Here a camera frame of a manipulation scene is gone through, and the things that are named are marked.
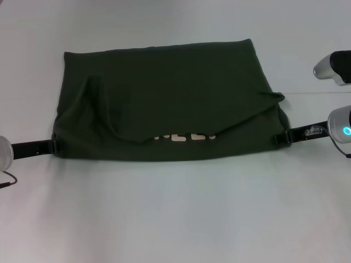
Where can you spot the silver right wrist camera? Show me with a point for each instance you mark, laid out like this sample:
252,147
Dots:
333,67

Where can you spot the dark green shirt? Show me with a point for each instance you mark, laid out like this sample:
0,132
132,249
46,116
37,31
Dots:
170,104

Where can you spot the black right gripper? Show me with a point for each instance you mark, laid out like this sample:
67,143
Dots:
308,134

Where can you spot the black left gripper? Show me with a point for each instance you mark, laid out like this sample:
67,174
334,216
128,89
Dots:
31,149

